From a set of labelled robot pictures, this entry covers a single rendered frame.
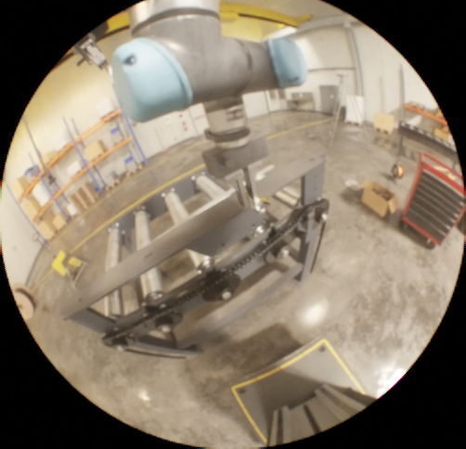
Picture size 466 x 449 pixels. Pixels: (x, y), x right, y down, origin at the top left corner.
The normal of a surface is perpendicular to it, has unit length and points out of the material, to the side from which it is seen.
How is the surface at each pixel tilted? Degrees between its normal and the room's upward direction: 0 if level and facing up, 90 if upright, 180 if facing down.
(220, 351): 0
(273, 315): 0
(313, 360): 0
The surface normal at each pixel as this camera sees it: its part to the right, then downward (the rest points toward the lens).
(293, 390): -0.25, -0.73
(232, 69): 0.73, 0.58
